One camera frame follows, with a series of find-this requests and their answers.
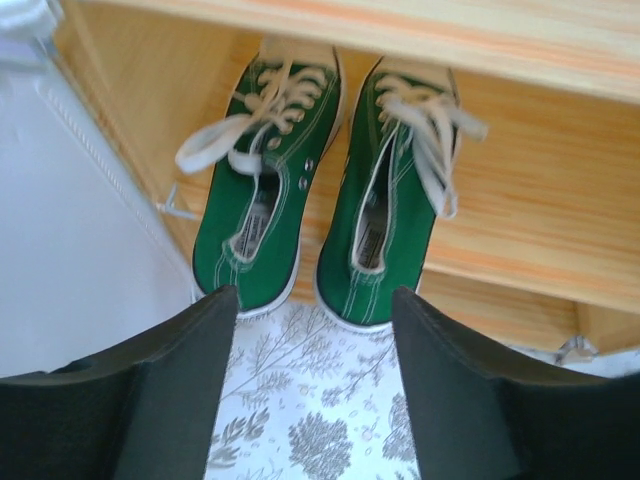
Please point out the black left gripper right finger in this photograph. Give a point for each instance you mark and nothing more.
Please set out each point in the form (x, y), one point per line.
(480, 410)

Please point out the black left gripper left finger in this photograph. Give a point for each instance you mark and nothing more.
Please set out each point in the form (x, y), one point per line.
(142, 409)

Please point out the white cabinet door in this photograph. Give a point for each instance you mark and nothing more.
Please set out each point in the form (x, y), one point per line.
(85, 260)

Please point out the wooden shoe cabinet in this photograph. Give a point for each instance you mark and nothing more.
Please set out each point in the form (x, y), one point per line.
(545, 245)

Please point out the green sneaker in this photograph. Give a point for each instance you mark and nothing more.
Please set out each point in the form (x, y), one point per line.
(405, 136)
(282, 117)

